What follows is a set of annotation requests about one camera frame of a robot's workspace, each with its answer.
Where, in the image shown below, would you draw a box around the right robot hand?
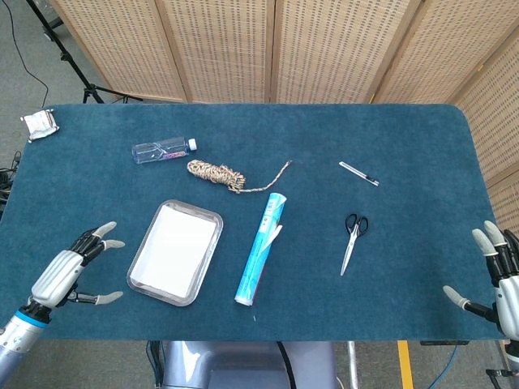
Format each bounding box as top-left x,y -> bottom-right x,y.
442,220 -> 519,340

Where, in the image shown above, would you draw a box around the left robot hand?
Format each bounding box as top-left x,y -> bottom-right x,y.
30,220 -> 126,311

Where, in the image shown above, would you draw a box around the white paper sheet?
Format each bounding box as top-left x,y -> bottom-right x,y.
130,203 -> 220,299

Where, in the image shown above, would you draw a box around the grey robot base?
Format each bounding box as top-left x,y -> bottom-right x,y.
160,340 -> 340,389

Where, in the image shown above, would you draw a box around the silver metal tray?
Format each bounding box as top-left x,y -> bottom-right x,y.
126,199 -> 224,308

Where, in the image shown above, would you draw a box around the teal carpet table cover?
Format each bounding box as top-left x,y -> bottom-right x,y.
0,103 -> 508,342

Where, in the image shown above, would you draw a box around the crumpled white packet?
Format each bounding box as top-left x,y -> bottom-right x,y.
20,109 -> 61,142

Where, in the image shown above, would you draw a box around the clear plastic water bottle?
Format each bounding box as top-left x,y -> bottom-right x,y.
131,137 -> 199,165

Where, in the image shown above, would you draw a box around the silver table leg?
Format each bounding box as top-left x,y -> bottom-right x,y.
347,341 -> 360,389

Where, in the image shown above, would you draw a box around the silver and black pen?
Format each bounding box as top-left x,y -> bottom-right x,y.
338,160 -> 380,188

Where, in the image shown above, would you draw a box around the black tripod stand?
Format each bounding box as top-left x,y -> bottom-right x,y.
26,0 -> 144,105

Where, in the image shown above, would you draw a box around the blue cling film roll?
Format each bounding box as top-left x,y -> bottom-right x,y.
234,192 -> 290,307

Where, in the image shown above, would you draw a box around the wicker folding screen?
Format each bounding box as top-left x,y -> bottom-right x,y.
50,0 -> 519,236

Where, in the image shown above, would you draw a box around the blue cable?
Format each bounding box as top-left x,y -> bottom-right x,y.
429,348 -> 461,389

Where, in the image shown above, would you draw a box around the black cable bundle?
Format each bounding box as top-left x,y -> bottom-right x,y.
0,149 -> 24,203

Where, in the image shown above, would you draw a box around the black handled scissors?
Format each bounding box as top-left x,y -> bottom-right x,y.
340,212 -> 370,277

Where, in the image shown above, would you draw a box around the thin black floor cable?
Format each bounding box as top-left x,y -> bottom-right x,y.
6,0 -> 49,109

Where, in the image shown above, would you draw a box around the braided camouflage rope bundle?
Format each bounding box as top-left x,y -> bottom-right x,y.
187,159 -> 293,194

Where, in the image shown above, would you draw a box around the thick black cable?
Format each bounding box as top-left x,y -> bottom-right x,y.
277,342 -> 297,389

